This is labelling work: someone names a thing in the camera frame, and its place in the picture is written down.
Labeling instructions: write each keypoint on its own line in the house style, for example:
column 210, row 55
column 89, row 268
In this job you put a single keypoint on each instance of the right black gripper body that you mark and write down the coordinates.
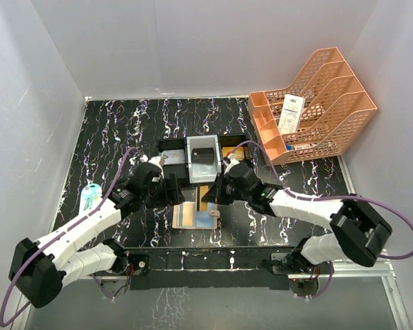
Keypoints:
column 220, row 189

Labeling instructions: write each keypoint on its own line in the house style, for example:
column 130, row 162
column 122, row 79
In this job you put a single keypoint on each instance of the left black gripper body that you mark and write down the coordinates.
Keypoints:
column 168, row 190

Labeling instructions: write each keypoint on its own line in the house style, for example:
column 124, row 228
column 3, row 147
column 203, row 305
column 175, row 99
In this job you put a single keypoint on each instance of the beige leather card holder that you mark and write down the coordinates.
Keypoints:
column 186, row 216

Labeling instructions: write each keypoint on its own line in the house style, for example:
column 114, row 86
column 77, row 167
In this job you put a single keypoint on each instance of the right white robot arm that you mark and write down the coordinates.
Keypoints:
column 356, row 231

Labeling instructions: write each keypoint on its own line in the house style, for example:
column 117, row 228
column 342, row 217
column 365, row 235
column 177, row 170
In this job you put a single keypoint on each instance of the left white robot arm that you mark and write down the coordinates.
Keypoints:
column 41, row 269

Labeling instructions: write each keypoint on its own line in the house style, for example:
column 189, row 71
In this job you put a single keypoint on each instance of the gold card in right tray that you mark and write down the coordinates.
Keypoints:
column 239, row 153

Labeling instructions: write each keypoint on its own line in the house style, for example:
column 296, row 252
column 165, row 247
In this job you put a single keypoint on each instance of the silver card in left tray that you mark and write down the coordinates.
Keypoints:
column 173, row 156

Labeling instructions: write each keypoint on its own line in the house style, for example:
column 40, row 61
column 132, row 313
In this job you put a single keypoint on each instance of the black card in white tray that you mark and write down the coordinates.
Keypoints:
column 203, row 155

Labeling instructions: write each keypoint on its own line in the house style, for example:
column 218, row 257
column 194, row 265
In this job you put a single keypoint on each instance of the left black tray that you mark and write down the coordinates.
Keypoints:
column 181, row 170

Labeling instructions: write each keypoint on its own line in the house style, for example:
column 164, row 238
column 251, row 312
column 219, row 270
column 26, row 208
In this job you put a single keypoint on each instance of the white middle tray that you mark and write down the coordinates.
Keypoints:
column 203, row 173

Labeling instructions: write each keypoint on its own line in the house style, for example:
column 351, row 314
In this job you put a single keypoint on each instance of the blue packaged item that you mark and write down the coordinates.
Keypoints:
column 89, row 195

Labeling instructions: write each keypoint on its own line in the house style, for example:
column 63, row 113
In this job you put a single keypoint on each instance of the black front base bar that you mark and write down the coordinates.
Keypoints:
column 217, row 267

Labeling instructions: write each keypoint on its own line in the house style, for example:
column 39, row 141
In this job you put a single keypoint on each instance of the white paper receipt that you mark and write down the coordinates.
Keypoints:
column 290, row 114

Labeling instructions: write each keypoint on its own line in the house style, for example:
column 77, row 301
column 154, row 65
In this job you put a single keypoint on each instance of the orange plastic file organizer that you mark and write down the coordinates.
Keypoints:
column 336, row 109

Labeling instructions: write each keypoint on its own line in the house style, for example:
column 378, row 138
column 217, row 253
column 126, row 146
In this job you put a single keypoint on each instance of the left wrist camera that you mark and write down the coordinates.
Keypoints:
column 155, row 160

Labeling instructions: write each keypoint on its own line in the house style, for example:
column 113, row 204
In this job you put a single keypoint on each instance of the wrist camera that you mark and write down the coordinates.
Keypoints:
column 155, row 160
column 229, row 161

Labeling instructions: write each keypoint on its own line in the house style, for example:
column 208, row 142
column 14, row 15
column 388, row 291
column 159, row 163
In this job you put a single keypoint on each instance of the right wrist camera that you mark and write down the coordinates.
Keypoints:
column 229, row 161

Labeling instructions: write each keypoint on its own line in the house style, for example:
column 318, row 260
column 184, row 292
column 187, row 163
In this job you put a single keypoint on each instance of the aluminium frame rail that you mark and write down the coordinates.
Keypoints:
column 348, row 297

